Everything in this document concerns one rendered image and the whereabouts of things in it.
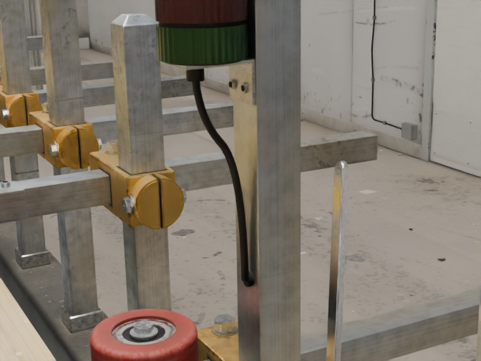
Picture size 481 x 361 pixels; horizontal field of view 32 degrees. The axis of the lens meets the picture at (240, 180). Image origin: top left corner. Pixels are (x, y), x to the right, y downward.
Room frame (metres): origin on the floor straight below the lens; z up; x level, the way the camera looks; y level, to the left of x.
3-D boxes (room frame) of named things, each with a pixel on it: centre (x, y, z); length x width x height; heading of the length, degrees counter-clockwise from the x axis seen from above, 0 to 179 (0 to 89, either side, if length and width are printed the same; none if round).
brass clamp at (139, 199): (0.82, 0.11, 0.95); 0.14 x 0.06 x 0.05; 27
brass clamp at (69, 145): (1.05, 0.22, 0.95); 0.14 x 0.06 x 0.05; 27
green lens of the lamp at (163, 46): (0.56, 0.02, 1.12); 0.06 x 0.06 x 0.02
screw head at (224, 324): (0.65, 0.02, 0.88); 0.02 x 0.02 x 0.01
